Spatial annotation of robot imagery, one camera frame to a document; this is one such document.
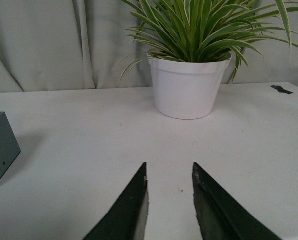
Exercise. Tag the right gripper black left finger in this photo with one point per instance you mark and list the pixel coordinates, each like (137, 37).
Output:
(127, 218)

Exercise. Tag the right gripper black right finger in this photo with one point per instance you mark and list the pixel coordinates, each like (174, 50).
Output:
(219, 215)

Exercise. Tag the white plant pot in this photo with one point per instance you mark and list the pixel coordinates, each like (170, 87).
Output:
(185, 90)

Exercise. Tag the black tape piece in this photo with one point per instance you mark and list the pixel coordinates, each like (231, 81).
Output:
(280, 89)

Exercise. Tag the green spider plant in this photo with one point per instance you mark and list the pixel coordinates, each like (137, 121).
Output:
(208, 31)

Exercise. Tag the gray curtain backdrop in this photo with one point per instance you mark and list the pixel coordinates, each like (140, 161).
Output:
(50, 45)

